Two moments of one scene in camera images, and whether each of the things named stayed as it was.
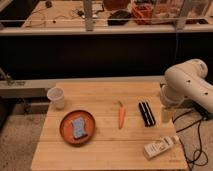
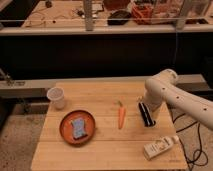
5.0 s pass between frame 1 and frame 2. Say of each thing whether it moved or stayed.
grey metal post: stayed
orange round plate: stayed
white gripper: moved
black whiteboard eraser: stayed
